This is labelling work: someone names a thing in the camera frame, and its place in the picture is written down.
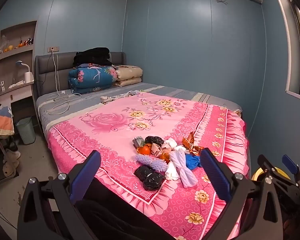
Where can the black plastic bag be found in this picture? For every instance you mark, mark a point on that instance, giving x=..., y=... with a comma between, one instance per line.
x=154, y=140
x=153, y=182
x=143, y=173

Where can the oranges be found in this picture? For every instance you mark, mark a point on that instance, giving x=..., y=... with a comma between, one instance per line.
x=8, y=48

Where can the blue floral quilt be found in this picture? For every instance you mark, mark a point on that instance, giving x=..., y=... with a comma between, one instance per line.
x=92, y=78

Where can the orange peel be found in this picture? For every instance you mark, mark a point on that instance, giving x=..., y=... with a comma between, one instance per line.
x=144, y=150
x=165, y=158

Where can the grey wrapper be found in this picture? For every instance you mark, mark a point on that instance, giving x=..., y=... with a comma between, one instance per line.
x=139, y=141

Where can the grey striped bedsheet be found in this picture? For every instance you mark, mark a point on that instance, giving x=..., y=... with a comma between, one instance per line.
x=165, y=90

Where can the white plush slipper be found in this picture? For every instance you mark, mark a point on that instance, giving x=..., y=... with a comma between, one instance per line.
x=9, y=170
x=12, y=155

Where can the white remote control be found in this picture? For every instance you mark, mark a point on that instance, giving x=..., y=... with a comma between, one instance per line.
x=3, y=85

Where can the white desk lamp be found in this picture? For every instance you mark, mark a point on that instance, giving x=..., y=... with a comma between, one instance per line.
x=27, y=75

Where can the blue plastic bag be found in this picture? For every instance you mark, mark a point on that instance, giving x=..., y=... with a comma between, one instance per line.
x=193, y=161

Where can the striped folded cloth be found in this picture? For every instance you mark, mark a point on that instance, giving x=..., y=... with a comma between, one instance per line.
x=1, y=122

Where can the black folded clothing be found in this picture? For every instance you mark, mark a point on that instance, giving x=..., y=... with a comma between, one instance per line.
x=92, y=55

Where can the green waste basket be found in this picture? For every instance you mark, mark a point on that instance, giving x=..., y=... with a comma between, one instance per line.
x=26, y=131

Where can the wall socket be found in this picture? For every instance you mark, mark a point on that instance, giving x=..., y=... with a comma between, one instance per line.
x=53, y=48

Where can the white foam net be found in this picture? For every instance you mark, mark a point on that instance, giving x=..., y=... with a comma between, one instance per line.
x=183, y=172

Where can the white tissue top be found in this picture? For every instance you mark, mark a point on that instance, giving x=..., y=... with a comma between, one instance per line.
x=170, y=145

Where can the beige folded quilt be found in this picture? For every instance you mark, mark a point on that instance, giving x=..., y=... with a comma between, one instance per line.
x=128, y=76

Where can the orange foil wrapper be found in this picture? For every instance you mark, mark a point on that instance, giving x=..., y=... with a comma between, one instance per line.
x=191, y=145

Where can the yellow waste bin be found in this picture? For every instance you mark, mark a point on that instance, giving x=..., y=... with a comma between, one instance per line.
x=256, y=173

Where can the grey shelf unit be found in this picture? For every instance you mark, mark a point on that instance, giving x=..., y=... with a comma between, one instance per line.
x=15, y=55

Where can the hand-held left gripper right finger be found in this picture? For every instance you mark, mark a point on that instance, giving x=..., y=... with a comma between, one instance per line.
x=216, y=175

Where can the white cloth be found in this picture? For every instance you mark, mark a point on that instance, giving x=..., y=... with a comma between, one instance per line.
x=16, y=83

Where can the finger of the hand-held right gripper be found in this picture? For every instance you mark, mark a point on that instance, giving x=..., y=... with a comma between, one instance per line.
x=290, y=164
x=267, y=166

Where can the white power strip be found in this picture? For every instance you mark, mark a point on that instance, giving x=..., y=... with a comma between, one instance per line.
x=63, y=93

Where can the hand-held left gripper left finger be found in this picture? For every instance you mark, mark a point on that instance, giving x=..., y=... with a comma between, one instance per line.
x=86, y=177

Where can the purple foam net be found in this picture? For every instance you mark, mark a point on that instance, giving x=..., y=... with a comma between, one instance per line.
x=143, y=159
x=158, y=165

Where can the pink floral blanket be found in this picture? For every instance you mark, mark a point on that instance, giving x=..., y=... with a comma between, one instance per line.
x=110, y=135

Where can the grey bed headboard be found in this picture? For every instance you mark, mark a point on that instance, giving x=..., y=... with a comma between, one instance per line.
x=47, y=65

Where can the row of small ornaments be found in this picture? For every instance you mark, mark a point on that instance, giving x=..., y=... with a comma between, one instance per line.
x=26, y=42

